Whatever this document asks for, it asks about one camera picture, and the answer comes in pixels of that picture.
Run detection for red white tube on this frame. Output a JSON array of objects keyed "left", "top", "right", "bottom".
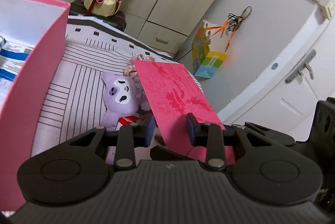
[{"left": 115, "top": 115, "right": 144, "bottom": 130}]

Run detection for red paper envelope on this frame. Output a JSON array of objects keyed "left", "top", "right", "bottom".
[{"left": 134, "top": 60, "right": 224, "bottom": 162}]

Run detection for blue wet wipes pack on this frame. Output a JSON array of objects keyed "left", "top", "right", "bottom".
[{"left": 0, "top": 36, "right": 34, "bottom": 106}]

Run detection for white plush toy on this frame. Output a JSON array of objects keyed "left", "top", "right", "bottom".
[{"left": 153, "top": 128, "right": 166, "bottom": 147}]

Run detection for purple plush toy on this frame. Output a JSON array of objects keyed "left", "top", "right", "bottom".
[{"left": 101, "top": 72, "right": 151, "bottom": 130}]

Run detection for floral pink scrunchie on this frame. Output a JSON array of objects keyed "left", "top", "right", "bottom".
[{"left": 122, "top": 53, "right": 156, "bottom": 112}]

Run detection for colourful paper gift bag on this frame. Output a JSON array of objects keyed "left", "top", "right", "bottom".
[{"left": 191, "top": 20, "right": 229, "bottom": 79}]

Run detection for striped bed sheet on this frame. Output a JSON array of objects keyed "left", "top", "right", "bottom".
[{"left": 31, "top": 15, "right": 205, "bottom": 162}]

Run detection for white door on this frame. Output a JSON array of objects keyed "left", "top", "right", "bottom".
[{"left": 217, "top": 0, "right": 335, "bottom": 141}]

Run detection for pink cardboard shoe box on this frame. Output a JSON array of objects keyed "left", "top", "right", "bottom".
[{"left": 1, "top": 0, "right": 70, "bottom": 211}]

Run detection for silver door handle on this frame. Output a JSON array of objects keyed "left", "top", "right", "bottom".
[{"left": 285, "top": 49, "right": 317, "bottom": 84}]

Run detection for black wall hook cords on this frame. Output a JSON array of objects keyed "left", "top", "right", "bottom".
[{"left": 227, "top": 5, "right": 253, "bottom": 32}]

